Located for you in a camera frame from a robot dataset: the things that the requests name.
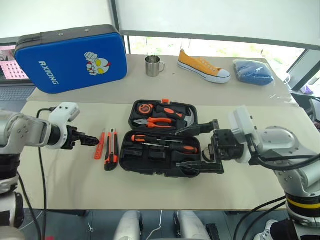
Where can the large orange black utility knife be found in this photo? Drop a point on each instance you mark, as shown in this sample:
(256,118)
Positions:
(111,155)

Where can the stainless steel mug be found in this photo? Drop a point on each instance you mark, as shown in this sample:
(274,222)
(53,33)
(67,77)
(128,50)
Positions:
(152,67)

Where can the white rounded robot leg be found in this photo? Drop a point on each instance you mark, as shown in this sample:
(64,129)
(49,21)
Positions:
(191,225)
(128,225)

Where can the blue cloth in plastic bag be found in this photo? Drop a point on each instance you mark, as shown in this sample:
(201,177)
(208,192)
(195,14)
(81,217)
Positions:
(252,73)

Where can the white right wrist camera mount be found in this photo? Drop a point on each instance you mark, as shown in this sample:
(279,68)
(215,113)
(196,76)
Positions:
(241,122)

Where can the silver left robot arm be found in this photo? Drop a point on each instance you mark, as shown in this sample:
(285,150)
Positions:
(22,130)

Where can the dark window frame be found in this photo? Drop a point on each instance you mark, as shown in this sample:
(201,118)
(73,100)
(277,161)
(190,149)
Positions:
(200,35)

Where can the small orange utility knife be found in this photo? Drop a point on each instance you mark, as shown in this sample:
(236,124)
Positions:
(99,147)

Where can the orange black claw hammer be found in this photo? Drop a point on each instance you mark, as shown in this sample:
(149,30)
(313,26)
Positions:
(167,111)

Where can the blue RXIONG cartoon case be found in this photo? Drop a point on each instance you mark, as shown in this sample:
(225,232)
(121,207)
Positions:
(70,62)

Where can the orange black screwdriver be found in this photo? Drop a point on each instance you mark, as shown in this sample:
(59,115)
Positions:
(140,137)
(187,149)

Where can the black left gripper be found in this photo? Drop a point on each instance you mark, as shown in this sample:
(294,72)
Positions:
(73,138)

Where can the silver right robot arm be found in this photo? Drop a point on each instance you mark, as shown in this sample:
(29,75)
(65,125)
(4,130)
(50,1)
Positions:
(280,142)

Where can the dark monitor panel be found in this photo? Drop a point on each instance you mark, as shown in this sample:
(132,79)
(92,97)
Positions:
(303,67)

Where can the black plastic tool case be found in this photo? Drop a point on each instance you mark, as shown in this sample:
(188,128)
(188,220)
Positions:
(155,168)

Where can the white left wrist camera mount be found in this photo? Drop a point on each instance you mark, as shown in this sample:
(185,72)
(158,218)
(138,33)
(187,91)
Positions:
(63,110)

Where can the white bystander shoe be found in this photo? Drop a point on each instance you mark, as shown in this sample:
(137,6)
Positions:
(265,231)

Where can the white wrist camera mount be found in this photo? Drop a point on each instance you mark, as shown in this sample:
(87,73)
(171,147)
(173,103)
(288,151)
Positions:
(241,122)
(63,110)

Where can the orange black tape measure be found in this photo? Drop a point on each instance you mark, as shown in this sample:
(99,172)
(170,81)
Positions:
(144,109)

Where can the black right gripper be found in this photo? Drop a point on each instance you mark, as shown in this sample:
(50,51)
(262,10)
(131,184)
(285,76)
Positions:
(225,143)

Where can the grey laptop with pink screen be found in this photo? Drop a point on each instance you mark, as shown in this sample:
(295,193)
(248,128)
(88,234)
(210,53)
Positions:
(15,92)

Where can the yellow canvas sneaker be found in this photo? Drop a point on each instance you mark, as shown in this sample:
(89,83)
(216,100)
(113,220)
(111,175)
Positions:
(200,66)

